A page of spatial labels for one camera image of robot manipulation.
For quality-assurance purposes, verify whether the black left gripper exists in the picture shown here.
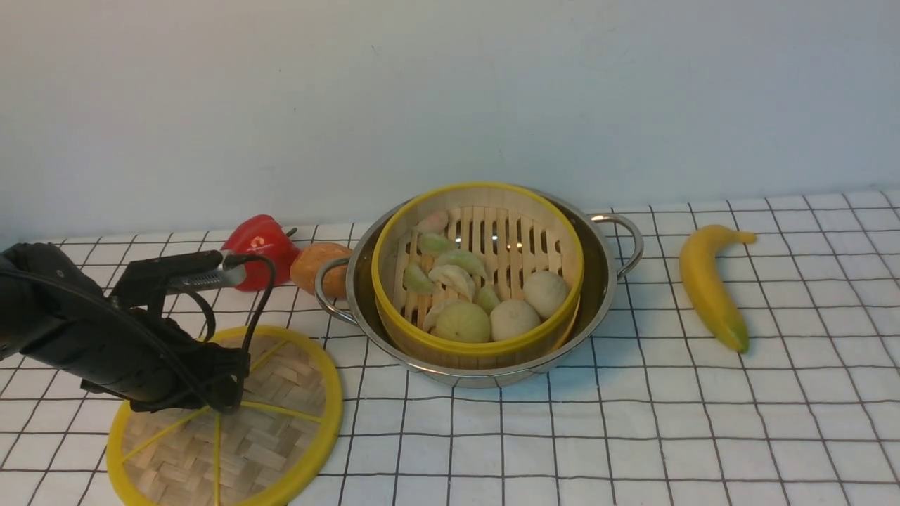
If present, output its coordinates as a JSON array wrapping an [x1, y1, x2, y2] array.
[[81, 309, 250, 413]]

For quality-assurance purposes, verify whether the yellow woven bamboo steamer lid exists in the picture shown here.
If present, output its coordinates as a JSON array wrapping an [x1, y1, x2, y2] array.
[[105, 325, 344, 505]]

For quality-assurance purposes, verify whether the yellow bamboo steamer basket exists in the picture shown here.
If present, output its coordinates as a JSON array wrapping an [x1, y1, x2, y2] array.
[[371, 182, 585, 370]]

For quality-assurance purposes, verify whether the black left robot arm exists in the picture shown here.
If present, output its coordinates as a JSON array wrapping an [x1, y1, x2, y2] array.
[[1, 243, 250, 413]]

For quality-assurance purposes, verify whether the stainless steel pot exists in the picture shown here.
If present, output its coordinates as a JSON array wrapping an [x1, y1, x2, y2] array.
[[315, 187, 643, 388]]

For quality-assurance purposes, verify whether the red bell pepper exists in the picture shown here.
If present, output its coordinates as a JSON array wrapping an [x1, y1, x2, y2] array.
[[222, 214, 301, 292]]

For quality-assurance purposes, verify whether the brown potato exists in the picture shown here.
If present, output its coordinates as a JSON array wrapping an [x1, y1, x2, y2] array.
[[289, 242, 352, 300]]

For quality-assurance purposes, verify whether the green dumpling left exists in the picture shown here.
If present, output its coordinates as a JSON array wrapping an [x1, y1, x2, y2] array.
[[403, 261, 436, 295]]

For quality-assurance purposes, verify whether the white dumpling lower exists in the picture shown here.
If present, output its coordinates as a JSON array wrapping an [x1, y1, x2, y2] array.
[[421, 300, 460, 332]]

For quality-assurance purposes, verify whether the white dumpling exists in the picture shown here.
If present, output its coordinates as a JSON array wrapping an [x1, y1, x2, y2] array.
[[421, 300, 460, 332], [428, 264, 477, 302]]

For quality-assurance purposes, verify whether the green dumpling top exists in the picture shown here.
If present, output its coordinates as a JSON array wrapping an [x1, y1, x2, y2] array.
[[417, 233, 457, 257]]

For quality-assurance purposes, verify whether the green bun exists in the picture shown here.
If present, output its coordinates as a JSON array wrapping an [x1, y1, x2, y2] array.
[[431, 301, 491, 344]]

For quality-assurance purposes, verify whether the white dumpling middle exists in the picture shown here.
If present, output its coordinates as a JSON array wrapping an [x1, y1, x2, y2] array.
[[428, 264, 477, 302]]

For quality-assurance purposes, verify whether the pink dumpling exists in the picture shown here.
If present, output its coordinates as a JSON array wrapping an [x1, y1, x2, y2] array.
[[414, 210, 449, 234]]

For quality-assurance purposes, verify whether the green dumpling middle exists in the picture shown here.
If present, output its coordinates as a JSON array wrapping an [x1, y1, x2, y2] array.
[[432, 249, 488, 280]]

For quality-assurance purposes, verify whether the small green dumpling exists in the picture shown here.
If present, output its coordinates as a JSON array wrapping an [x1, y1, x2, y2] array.
[[475, 285, 501, 315]]

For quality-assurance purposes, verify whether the white bun bottom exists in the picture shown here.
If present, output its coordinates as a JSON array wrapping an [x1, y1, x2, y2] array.
[[489, 300, 542, 342]]

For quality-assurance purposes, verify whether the white bun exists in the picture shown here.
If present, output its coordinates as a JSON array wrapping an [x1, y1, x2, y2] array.
[[522, 270, 570, 320], [489, 300, 542, 342]]

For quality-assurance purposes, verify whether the white bun top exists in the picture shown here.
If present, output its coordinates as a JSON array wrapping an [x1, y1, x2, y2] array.
[[522, 270, 570, 320]]

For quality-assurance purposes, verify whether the yellow banana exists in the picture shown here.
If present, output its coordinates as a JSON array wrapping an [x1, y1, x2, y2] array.
[[679, 224, 757, 353]]

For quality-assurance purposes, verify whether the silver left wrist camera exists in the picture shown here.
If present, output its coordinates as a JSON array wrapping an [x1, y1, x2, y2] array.
[[110, 250, 247, 313]]

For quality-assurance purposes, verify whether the black left camera cable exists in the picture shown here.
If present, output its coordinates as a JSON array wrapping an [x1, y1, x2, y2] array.
[[0, 254, 278, 414]]

